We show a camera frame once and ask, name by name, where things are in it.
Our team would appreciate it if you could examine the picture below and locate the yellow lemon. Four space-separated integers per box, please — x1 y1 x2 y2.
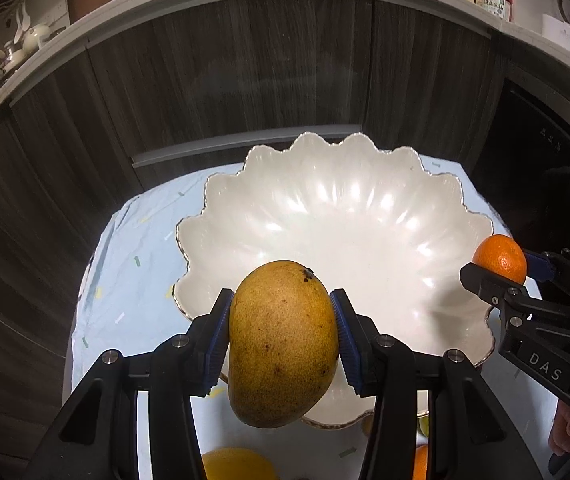
202 448 279 480

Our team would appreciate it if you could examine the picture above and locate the brown round kiwi potato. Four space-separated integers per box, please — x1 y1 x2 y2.
362 414 374 437

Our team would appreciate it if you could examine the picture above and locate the yellow brown mango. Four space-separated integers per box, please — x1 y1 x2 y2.
228 260 339 429

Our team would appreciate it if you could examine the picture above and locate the large orange tangerine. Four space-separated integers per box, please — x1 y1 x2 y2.
413 445 429 480

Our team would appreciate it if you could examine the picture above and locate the small orange tangerine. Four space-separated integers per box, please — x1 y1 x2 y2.
471 234 528 285

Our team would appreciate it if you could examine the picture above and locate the light blue patterned tablecloth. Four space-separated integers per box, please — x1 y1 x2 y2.
64 168 557 479

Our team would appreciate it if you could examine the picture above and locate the green apple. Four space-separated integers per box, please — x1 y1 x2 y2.
418 415 430 438

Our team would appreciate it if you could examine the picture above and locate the white scalloped ceramic bowl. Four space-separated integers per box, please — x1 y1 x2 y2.
172 130 498 430

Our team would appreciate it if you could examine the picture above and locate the white teapot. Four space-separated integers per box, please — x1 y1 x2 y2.
22 23 52 56

